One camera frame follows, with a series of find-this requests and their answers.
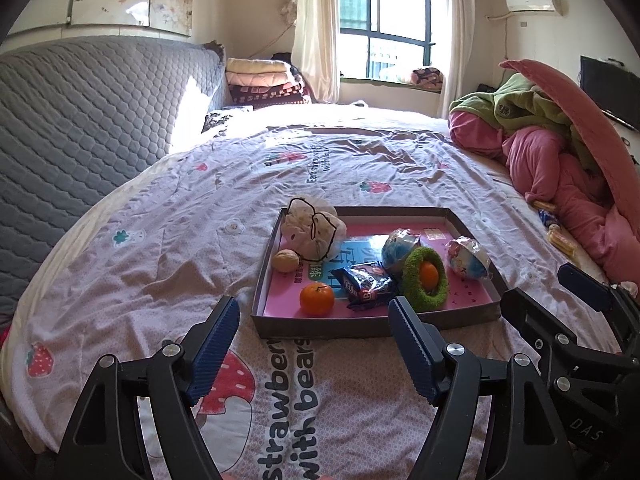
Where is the window with dark frame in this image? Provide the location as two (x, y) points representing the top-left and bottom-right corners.
(337, 0), (433, 84)

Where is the cream curtain right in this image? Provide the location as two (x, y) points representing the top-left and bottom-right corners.
(439, 0), (475, 118)

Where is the red white toy ball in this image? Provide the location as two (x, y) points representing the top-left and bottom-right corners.
(446, 236), (491, 281)

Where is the folded blankets stack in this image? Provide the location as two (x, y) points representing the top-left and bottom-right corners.
(226, 58), (314, 108)

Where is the blue pink toy ball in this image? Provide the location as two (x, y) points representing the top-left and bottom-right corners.
(381, 229), (421, 274)

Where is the yellow biscuit packet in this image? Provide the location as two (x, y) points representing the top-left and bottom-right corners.
(546, 224), (579, 266)
(532, 200), (556, 214)

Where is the blue candy wrapper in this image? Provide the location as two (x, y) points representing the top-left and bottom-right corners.
(538, 209), (561, 229)

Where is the cream hair scrunchie bag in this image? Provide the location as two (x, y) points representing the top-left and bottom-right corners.
(280, 196), (347, 263)

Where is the orange tangerine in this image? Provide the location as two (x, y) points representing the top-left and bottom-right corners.
(298, 282), (335, 318)
(419, 260), (439, 292)

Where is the white air conditioner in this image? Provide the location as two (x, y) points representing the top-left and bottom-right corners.
(506, 0), (562, 15)

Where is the grey quilted headboard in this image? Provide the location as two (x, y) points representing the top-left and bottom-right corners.
(1, 36), (226, 325)

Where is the folded cloth on windowsill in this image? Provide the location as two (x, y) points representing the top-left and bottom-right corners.
(411, 66), (444, 92)

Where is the pink strawberry bear bedsheet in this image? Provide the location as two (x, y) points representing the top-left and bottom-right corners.
(1, 105), (617, 479)

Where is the green blanket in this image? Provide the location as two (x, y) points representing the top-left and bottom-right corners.
(449, 73), (597, 171)

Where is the brown walnut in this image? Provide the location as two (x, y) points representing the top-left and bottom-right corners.
(271, 248), (300, 274)

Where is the dark shallow box pink bottom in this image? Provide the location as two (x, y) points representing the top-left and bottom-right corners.
(252, 200), (508, 339)

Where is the pink quilt pile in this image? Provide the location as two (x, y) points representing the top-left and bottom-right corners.
(448, 60), (639, 282)

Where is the cream curtain left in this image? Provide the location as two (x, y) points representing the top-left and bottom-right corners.
(280, 0), (341, 103)

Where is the black television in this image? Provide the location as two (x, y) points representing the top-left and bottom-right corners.
(579, 55), (640, 131)

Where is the blue cookie snack packet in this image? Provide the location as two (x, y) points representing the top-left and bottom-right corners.
(330, 261), (398, 311)

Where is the cream curtain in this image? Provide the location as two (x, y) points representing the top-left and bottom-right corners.
(439, 0), (475, 118)
(280, 0), (341, 103)

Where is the green fuzzy ring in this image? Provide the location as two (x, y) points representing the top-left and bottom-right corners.
(400, 245), (450, 313)

